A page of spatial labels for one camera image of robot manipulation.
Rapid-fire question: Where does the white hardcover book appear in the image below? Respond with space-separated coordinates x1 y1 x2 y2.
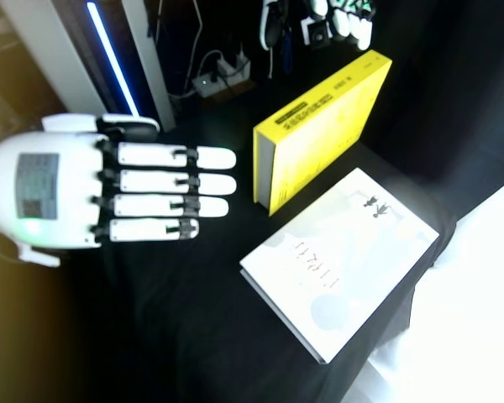
238 166 441 365

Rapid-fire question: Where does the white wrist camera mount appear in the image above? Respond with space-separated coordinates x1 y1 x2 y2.
301 15 333 46

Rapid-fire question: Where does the white charger plug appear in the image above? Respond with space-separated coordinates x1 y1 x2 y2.
234 46 252 71

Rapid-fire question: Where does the white power cable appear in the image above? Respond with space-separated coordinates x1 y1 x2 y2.
167 49 226 100

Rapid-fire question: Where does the thick yellow book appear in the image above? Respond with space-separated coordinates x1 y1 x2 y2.
253 49 394 217

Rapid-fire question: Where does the white pillar with blue light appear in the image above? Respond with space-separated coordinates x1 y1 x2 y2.
0 0 178 132

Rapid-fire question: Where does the black table cloth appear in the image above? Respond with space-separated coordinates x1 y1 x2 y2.
60 0 504 403

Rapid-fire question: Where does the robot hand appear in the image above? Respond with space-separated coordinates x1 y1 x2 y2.
304 0 376 52
0 113 238 254

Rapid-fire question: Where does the white power strip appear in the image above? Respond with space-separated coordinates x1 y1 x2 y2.
192 62 253 98

